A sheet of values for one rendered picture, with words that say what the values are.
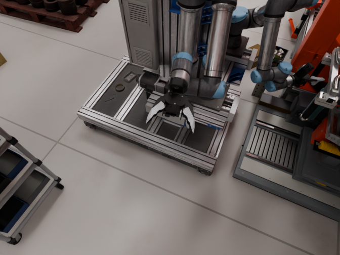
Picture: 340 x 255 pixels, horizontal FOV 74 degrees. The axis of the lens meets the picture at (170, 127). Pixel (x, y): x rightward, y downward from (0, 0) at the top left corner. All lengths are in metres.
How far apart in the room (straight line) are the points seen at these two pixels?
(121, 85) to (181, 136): 0.81
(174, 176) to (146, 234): 0.49
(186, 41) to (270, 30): 0.43
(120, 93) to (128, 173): 0.75
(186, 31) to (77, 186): 1.51
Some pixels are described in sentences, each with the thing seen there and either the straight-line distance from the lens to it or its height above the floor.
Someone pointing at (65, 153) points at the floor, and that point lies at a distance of 2.25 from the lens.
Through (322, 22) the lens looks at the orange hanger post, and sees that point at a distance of 1.92.
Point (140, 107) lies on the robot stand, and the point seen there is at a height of 0.21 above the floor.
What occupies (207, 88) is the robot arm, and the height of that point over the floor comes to 1.14.
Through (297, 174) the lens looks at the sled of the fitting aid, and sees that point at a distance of 2.04.
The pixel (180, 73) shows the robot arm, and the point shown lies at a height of 1.25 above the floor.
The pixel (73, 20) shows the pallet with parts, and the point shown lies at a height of 0.16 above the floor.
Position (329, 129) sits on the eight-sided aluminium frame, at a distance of 1.76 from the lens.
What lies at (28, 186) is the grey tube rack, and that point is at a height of 0.19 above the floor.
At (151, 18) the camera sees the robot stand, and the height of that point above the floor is 1.13.
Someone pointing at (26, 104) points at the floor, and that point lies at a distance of 2.77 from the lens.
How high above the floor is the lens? 1.83
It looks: 57 degrees down
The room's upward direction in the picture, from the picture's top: straight up
